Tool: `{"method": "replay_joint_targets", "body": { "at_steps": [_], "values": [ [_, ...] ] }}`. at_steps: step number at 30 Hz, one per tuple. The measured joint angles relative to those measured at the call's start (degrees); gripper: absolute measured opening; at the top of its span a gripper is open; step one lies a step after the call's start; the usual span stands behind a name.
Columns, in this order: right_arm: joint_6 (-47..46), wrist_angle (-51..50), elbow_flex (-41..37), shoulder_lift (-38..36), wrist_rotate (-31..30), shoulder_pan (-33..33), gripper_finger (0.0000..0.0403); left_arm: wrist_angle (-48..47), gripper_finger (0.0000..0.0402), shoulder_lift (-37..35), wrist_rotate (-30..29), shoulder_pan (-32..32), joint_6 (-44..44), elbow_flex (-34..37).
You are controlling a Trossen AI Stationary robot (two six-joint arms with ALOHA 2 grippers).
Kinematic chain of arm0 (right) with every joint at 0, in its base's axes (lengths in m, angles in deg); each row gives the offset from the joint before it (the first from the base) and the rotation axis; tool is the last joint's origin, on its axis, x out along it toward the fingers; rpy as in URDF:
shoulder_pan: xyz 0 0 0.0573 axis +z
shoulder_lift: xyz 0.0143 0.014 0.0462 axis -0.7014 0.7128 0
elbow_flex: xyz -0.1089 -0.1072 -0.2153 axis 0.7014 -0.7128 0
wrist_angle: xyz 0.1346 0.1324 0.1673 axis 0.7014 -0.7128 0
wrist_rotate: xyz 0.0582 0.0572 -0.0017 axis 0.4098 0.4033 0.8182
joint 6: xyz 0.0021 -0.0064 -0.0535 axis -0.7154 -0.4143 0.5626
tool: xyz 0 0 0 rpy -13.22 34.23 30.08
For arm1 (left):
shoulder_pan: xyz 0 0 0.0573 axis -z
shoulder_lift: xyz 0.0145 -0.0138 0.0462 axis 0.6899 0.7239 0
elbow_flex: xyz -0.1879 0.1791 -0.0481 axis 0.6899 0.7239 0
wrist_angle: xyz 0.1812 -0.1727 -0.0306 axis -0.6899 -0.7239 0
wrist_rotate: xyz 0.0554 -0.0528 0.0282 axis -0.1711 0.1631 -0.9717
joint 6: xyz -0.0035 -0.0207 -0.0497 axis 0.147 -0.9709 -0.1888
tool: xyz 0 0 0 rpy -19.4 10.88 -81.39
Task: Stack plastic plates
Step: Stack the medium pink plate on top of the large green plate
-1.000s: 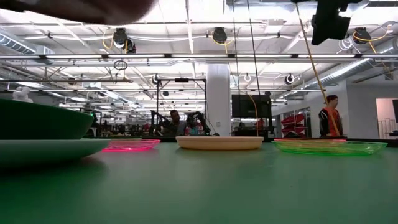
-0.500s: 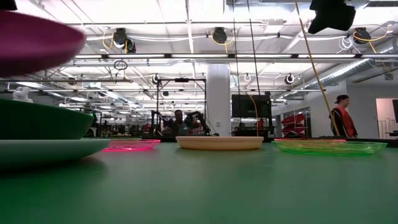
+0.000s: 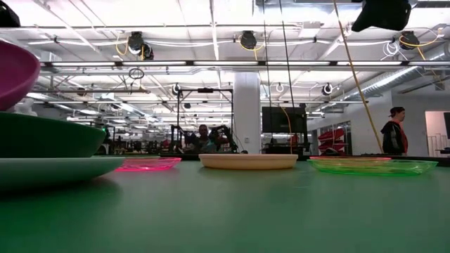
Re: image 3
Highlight long ceiling light strip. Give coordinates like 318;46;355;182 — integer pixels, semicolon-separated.
40;60;450;67

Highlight grey ceiling rail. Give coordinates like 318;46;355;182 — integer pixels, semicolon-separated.
31;89;151;94

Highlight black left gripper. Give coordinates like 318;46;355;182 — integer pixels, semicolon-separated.
0;1;21;28

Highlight orange transparent plastic plate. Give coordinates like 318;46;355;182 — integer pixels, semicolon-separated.
309;156;392;162

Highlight black metal station frame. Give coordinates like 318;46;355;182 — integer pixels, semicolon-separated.
176;87;235;154

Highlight white plastic plate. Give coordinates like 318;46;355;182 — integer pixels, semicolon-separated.
0;155;126;193

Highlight white pillar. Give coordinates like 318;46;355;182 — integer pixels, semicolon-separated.
233;72;262;155

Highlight silver ventilation duct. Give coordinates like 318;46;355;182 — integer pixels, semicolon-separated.
351;52;450;101

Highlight pink transparent plastic plate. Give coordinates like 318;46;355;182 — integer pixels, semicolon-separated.
115;157;183;172

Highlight yellow hanging cable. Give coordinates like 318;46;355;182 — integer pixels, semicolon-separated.
332;0;384;154

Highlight magenta plastic plate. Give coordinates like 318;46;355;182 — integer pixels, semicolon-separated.
0;39;41;112

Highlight green transparent plastic plate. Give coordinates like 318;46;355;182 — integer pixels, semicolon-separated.
307;158;439;176

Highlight black hanging cable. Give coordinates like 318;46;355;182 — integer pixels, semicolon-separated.
278;0;296;108
262;0;273;108

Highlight red stacked objects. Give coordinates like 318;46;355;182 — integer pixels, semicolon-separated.
318;128;346;153

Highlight seated person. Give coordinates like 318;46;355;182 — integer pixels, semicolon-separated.
195;124;219;154

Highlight coiled black cable loop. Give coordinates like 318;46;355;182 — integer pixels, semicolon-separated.
128;67;146;80

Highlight beige plastic plate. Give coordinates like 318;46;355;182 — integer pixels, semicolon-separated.
198;153;299;171

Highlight standing person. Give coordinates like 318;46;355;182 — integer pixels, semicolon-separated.
380;106;409;156

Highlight black ceiling cable reel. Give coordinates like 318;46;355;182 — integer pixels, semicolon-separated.
240;30;258;50
127;30;155;60
399;30;420;51

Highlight black monitor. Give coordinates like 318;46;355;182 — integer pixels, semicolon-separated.
261;106;308;134

